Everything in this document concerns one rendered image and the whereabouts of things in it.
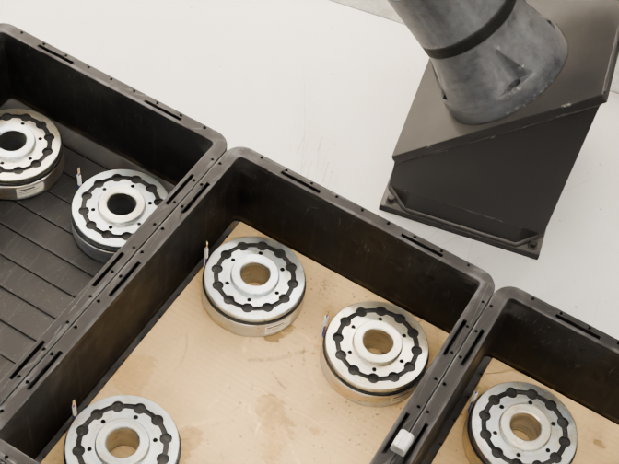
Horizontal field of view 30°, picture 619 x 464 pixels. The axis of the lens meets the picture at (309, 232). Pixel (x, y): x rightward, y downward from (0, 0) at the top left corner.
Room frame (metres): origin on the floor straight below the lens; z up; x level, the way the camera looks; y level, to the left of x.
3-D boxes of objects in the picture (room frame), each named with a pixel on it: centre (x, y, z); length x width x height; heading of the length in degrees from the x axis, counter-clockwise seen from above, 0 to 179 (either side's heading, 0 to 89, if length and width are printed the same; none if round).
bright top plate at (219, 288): (0.66, 0.05, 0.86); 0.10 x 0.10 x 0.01
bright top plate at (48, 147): (0.78, 0.32, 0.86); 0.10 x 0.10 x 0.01
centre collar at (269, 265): (0.66, 0.05, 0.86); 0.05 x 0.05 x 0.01
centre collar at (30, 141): (0.78, 0.32, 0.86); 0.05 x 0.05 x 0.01
